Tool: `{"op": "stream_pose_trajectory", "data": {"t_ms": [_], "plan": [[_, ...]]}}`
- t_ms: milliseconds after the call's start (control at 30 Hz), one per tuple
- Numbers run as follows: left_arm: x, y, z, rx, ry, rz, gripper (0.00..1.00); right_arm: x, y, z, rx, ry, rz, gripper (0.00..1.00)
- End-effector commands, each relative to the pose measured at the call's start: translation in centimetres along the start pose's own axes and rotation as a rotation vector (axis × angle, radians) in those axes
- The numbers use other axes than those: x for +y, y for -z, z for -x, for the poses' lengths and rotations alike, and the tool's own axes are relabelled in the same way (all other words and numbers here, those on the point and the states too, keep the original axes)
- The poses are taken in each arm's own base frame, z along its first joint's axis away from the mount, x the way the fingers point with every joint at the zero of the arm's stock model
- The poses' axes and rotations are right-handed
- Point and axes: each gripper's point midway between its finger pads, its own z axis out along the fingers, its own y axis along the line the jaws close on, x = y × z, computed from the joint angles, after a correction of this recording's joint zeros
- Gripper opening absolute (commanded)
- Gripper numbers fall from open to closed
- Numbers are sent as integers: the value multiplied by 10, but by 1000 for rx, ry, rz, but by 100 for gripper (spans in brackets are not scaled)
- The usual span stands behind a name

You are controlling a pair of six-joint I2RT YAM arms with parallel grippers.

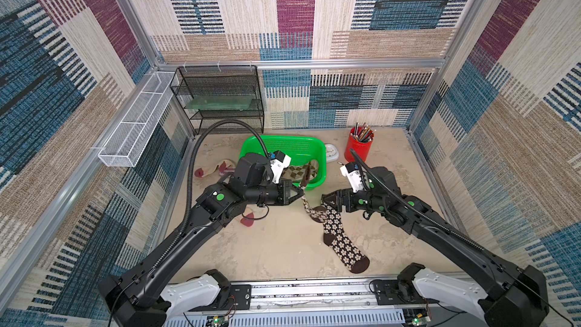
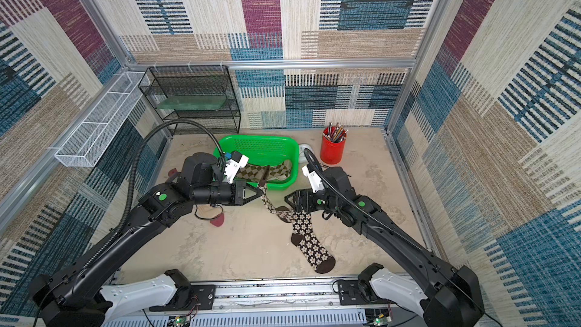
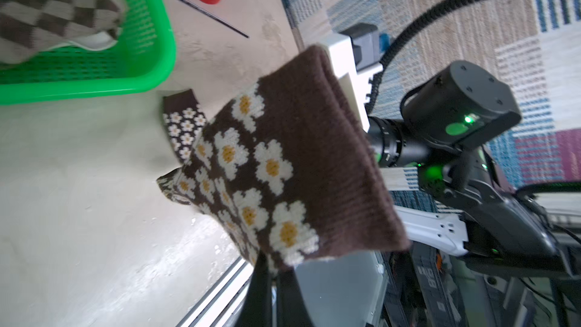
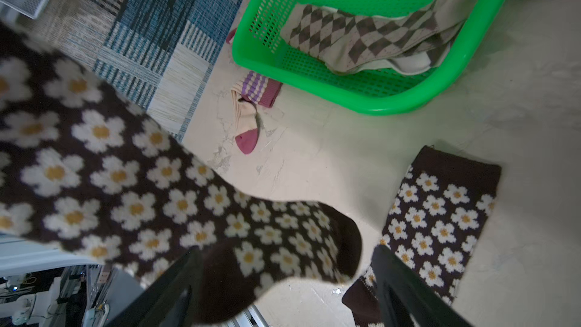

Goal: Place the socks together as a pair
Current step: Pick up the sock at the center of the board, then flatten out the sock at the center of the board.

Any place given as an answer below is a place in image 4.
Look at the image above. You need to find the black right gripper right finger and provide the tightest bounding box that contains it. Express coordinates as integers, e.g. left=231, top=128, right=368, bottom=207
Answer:
left=371, top=245, right=470, bottom=326

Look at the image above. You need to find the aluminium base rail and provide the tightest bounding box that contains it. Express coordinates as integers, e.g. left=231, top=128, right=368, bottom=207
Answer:
left=0, top=235, right=269, bottom=327

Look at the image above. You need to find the brown argyle sock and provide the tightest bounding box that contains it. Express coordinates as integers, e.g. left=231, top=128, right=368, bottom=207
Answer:
left=280, top=0, right=478, bottom=75

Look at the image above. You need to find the green plastic basket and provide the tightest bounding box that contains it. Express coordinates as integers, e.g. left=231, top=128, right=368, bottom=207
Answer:
left=232, top=0, right=505, bottom=115

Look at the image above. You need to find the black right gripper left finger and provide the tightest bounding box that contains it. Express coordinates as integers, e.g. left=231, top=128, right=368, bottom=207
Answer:
left=107, top=248, right=202, bottom=326

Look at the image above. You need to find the dark floral pattern sock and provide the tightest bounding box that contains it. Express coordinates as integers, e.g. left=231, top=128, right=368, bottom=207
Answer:
left=342, top=146, right=502, bottom=326

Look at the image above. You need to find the pink purple striped sock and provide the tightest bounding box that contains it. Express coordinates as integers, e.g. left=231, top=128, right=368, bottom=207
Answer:
left=225, top=28, right=237, bottom=45
left=231, top=71, right=282, bottom=154

